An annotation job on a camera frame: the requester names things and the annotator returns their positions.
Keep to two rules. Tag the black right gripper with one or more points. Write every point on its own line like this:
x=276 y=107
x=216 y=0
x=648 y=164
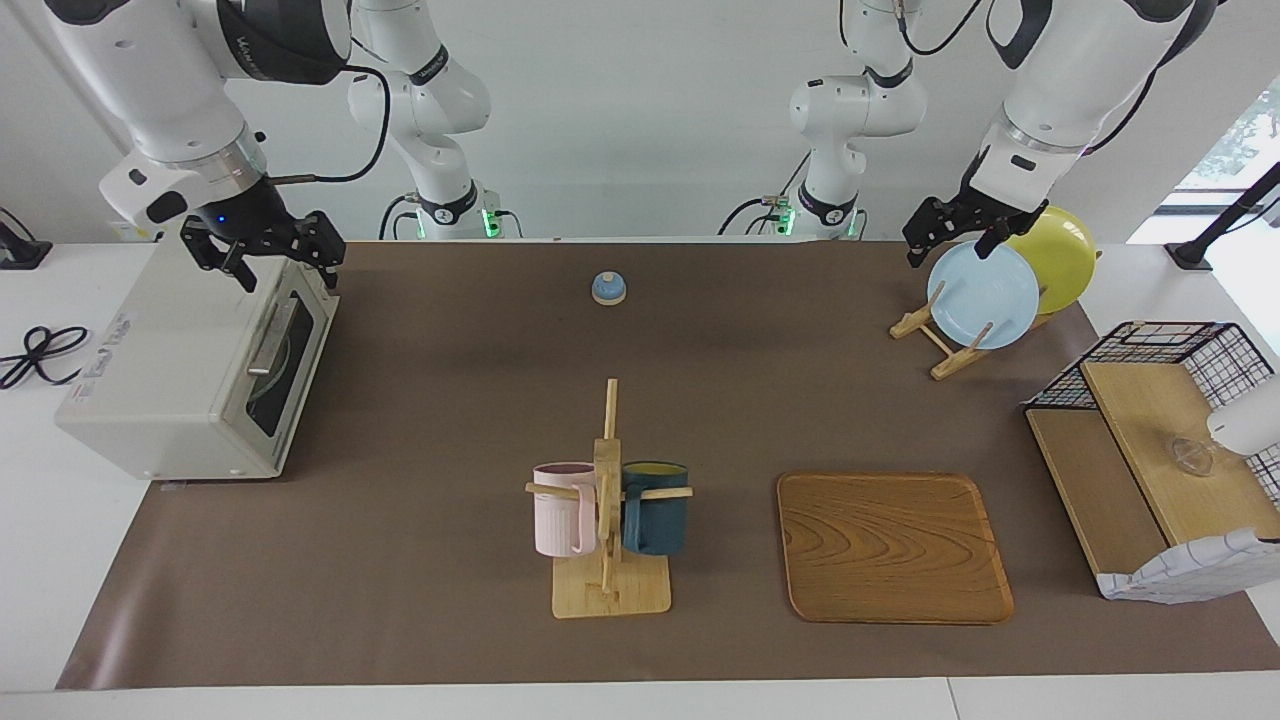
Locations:
x=240 y=222

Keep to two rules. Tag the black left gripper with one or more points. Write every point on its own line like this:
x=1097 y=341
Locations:
x=965 y=218

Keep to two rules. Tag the white toaster oven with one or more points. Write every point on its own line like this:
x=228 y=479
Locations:
x=150 y=380

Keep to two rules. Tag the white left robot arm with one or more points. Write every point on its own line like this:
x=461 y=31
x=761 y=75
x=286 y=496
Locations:
x=1080 y=60

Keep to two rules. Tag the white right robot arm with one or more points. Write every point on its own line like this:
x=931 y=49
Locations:
x=180 y=90

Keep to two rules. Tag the light blue plate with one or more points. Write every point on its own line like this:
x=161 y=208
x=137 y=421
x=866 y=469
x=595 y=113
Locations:
x=985 y=295

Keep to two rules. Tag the wooden plate rack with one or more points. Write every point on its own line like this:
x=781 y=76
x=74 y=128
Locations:
x=950 y=362

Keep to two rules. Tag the yellow plate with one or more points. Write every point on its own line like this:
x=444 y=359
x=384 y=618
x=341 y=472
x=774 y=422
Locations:
x=1065 y=260

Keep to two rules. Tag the brown table mat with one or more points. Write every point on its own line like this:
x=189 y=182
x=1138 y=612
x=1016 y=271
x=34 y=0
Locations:
x=450 y=400

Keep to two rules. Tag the brown wooden tray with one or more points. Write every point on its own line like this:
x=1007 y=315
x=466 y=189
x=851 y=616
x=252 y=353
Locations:
x=890 y=545

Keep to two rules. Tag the clear glass cup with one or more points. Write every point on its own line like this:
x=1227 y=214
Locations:
x=1190 y=458

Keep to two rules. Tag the small blue bell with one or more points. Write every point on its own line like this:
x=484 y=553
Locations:
x=609 y=289

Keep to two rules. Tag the white rounded device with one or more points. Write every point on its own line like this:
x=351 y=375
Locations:
x=1250 y=415

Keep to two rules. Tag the pink mug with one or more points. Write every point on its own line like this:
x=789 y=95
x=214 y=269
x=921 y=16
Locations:
x=560 y=515

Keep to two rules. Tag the dark blue mug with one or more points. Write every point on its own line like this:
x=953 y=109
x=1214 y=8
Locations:
x=660 y=520

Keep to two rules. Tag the white checked cloth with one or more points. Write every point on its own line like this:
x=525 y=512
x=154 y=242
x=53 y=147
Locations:
x=1190 y=575

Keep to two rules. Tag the wooden mug tree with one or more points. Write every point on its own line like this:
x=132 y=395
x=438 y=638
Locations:
x=610 y=595

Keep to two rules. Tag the white wall socket box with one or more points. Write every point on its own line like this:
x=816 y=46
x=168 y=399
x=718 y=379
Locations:
x=130 y=232

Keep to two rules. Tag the black camera stand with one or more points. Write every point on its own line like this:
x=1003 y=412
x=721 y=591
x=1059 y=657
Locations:
x=1190 y=255

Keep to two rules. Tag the black clamp mount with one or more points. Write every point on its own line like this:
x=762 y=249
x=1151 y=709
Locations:
x=20 y=255

